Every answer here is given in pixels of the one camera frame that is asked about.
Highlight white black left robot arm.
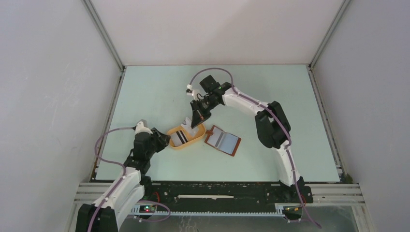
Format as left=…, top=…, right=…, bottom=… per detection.
left=75, top=126, right=171, bottom=232

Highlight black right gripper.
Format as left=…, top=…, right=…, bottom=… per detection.
left=191, top=95, right=220, bottom=128

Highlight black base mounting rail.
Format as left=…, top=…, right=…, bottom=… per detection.
left=143, top=181, right=313, bottom=213

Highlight orange plastic tray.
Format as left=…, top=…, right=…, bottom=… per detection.
left=167, top=124, right=206, bottom=150

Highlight brown leather card holder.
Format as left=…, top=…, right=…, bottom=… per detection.
left=205, top=125, right=242, bottom=157

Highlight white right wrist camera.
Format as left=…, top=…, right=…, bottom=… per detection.
left=186, top=84, right=200, bottom=101

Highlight white striped credit cards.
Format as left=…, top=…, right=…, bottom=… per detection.
left=167, top=117, right=198, bottom=148

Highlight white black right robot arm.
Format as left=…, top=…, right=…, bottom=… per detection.
left=186, top=75, right=304, bottom=202

